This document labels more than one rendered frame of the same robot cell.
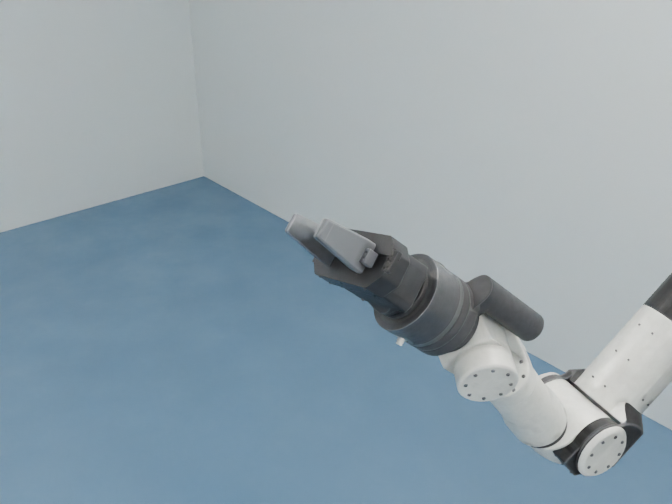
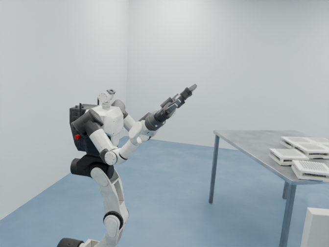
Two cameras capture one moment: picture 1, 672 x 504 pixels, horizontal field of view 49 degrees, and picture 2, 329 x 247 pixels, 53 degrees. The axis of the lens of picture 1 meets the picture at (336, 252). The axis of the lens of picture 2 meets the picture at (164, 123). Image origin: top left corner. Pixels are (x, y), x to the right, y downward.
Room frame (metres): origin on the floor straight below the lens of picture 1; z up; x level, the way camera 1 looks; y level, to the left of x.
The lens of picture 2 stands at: (1.66, 1.29, 1.77)
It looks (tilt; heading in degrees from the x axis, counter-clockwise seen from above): 13 degrees down; 233
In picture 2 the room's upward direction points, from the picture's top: 4 degrees clockwise
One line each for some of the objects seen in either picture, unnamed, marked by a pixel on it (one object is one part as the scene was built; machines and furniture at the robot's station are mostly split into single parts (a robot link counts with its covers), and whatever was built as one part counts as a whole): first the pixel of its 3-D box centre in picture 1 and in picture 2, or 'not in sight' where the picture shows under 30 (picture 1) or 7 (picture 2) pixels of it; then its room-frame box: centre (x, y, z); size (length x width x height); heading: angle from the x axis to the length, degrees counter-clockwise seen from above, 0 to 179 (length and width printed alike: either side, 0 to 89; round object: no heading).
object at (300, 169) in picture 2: not in sight; (312, 167); (-0.74, 0.06, 0.96); 0.25 x 0.24 x 0.02; 135
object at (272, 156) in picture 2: not in sight; (287, 159); (-0.87, -0.23, 0.91); 0.24 x 0.24 x 0.02; 59
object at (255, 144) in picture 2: not in sight; (293, 150); (-1.28, -0.43, 0.88); 1.50 x 1.10 x 0.04; 68
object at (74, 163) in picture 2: not in sight; (92, 164); (0.73, -0.70, 0.97); 0.28 x 0.13 x 0.18; 130
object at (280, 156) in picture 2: not in sight; (288, 154); (-0.87, -0.23, 0.96); 0.25 x 0.24 x 0.02; 149
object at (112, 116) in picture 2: not in sight; (97, 127); (0.72, -0.68, 1.23); 0.34 x 0.30 x 0.36; 40
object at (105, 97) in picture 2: not in sight; (105, 98); (0.68, -0.63, 1.44); 0.10 x 0.07 x 0.09; 40
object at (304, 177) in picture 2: not in sight; (311, 173); (-0.74, 0.06, 0.91); 0.24 x 0.24 x 0.02; 45
